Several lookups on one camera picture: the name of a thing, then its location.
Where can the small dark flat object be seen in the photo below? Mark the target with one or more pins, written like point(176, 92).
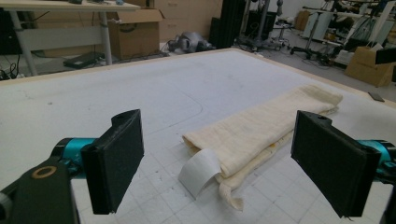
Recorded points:
point(376, 96)

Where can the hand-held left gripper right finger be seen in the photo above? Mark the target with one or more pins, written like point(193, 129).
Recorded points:
point(330, 165)

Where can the cardboard box with paper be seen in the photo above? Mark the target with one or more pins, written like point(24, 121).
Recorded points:
point(367, 67)

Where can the black boxy device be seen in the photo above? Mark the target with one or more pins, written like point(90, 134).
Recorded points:
point(386, 56)

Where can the black tall case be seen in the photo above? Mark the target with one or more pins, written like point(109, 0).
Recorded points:
point(229, 21)

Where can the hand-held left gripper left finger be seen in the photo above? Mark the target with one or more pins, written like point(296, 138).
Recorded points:
point(115, 161)

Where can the flat black device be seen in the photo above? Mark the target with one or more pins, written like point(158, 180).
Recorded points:
point(82, 59)

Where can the grey rounded machine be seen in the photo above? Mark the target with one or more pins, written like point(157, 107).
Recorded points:
point(190, 42)

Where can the cream towel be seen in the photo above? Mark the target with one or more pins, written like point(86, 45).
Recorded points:
point(258, 130)

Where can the wooden desk with white legs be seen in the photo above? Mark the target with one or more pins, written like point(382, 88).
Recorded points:
point(62, 39)

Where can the black stand with wheeled base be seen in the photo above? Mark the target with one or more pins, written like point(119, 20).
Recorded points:
point(308, 49)

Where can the open cardboard box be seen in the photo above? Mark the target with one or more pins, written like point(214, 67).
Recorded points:
point(134, 34)

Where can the metal stand with grey pole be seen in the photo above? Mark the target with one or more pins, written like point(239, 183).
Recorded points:
point(263, 21)

